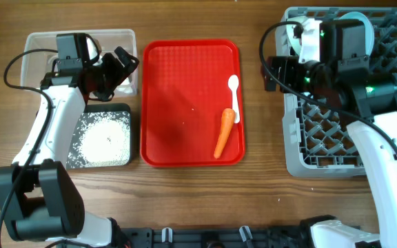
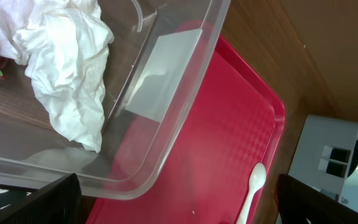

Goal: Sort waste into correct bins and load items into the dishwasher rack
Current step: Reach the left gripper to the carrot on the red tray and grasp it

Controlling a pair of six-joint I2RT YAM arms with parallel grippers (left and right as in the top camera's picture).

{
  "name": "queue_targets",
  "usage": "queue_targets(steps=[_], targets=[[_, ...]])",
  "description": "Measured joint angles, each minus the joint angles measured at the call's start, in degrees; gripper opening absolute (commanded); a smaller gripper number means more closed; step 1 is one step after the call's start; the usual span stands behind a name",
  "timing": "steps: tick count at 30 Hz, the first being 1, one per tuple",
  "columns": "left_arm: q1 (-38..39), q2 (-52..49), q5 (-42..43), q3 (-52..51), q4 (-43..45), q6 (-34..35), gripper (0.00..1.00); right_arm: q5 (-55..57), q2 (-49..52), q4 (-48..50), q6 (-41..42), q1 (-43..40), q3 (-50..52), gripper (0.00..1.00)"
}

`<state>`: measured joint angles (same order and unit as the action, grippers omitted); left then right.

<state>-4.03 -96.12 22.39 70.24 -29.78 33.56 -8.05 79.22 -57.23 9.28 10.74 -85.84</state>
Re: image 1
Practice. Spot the red tray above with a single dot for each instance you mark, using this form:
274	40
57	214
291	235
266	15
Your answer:
184	92

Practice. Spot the white plastic spoon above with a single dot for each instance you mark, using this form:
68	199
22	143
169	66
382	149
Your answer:
233	83

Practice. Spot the light blue plate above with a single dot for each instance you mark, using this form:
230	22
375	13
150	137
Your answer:
369	29

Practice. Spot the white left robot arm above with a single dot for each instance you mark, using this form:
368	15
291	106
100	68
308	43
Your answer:
38	200

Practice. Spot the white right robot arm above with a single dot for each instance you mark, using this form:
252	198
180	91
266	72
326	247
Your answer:
369	102

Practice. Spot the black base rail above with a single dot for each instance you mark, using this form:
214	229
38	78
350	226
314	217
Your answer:
271	237

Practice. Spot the black tray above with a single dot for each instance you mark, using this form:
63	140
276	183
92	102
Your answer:
105	106

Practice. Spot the clear plastic bin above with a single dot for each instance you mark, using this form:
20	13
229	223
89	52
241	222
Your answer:
34	66

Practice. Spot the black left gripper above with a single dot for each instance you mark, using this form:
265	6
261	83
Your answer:
119	74

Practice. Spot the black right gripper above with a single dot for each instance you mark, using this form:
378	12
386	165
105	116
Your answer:
288	65

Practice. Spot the green bowl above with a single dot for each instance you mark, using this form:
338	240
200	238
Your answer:
294	43

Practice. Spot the grey dishwasher rack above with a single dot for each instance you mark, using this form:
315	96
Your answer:
316	143

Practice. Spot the pile of white rice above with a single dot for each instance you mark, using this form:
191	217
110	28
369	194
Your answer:
102	141

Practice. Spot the white tissue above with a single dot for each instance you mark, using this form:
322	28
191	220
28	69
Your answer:
125	87

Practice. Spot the orange carrot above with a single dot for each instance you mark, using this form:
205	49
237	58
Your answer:
227	121

